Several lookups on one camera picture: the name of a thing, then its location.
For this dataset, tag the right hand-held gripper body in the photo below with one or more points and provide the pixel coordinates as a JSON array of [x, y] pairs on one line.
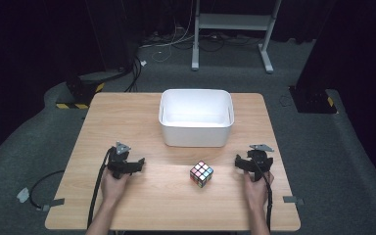
[[259, 160]]

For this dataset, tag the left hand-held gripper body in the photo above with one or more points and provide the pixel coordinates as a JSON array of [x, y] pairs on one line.
[[119, 161]]

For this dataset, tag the multicoloured puzzle cube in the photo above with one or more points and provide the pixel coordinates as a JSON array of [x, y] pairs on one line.
[[201, 173]]

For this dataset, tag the white plastic bin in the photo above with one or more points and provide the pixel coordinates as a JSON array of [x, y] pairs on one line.
[[196, 119]]

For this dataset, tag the person's left hand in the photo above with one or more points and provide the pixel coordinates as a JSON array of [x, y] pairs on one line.
[[113, 187]]

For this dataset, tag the person's right hand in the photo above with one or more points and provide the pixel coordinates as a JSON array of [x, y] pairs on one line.
[[257, 189]]

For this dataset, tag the black base with striped tape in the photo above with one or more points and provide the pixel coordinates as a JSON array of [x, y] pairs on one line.
[[78, 93]]

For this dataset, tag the black base with yellow mark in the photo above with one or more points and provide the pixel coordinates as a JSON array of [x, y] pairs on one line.
[[313, 99]]

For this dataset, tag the white metal stand frame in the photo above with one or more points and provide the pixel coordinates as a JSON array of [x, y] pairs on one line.
[[231, 23]]

